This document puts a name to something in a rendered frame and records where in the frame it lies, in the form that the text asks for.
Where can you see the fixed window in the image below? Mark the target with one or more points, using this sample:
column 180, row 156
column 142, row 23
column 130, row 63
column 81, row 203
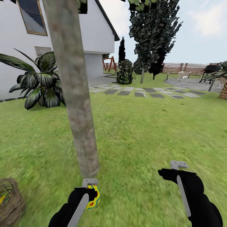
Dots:
column 41, row 50

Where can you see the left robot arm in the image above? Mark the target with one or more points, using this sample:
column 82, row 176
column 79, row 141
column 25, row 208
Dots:
column 71, row 212

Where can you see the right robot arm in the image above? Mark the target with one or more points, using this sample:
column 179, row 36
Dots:
column 200, row 211

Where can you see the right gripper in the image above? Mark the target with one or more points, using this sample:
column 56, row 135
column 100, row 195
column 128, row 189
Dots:
column 167, row 174

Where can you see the charcoal grill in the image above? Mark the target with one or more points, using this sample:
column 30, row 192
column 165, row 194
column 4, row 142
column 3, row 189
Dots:
column 212, row 68

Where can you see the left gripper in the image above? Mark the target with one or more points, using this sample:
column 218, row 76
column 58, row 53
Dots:
column 92, row 194

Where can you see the wicker basket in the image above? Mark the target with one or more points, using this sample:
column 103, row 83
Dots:
column 12, row 208

